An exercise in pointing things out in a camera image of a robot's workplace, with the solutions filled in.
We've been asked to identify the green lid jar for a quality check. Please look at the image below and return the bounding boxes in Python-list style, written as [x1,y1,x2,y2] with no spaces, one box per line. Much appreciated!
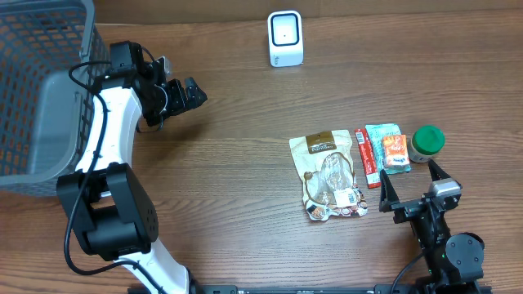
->
[408,125,445,163]

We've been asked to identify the white barcode scanner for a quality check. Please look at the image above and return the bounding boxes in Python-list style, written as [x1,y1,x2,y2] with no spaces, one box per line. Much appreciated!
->
[267,10,305,68]

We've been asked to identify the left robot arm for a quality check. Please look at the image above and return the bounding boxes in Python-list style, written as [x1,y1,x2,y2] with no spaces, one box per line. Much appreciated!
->
[56,41,207,293]

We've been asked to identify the orange Kleenex tissue pack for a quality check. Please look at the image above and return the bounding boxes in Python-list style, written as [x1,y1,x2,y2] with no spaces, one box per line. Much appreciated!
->
[382,135,409,168]

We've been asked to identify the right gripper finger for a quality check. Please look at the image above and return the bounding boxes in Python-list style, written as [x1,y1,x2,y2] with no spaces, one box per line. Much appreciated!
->
[428,159,463,189]
[379,170,400,212]

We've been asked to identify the grey plastic mesh basket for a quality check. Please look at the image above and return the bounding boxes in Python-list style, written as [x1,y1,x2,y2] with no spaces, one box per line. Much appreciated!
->
[1,0,109,197]

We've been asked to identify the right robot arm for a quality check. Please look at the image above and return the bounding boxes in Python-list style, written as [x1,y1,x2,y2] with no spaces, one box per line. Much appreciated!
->
[375,159,492,294]

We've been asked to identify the red snack stick packet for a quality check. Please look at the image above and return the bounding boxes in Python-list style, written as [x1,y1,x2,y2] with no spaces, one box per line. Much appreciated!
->
[355,128,381,189]

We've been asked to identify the beige snack pouch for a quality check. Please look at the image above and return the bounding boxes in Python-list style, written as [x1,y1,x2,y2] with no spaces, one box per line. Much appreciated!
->
[289,130,368,221]

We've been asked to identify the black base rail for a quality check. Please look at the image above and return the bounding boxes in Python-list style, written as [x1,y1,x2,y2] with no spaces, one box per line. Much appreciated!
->
[127,283,494,294]

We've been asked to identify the teal wet wipes pack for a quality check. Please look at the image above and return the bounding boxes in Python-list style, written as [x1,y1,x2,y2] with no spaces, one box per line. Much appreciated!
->
[365,123,411,175]

